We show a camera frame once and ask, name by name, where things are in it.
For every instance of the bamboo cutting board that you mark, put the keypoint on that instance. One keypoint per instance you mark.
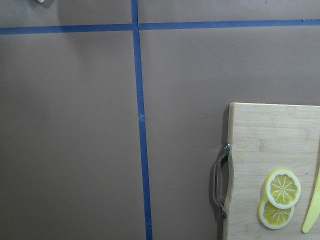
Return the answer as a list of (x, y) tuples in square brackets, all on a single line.
[(265, 138)]

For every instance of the upper lemon slice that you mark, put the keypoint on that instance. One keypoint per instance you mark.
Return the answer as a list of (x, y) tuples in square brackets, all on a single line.
[(282, 189)]

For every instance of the lemon slice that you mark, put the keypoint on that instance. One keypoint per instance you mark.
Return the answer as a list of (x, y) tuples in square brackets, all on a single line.
[(272, 217), (282, 189)]

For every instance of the lower lemon slice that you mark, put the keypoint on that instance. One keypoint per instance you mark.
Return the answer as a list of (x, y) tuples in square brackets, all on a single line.
[(272, 217)]

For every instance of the sage green cup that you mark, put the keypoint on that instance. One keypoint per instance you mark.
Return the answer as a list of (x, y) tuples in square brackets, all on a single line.
[(40, 1)]

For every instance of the yellow plastic knife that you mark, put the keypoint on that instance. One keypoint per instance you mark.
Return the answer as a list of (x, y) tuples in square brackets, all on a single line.
[(314, 207)]

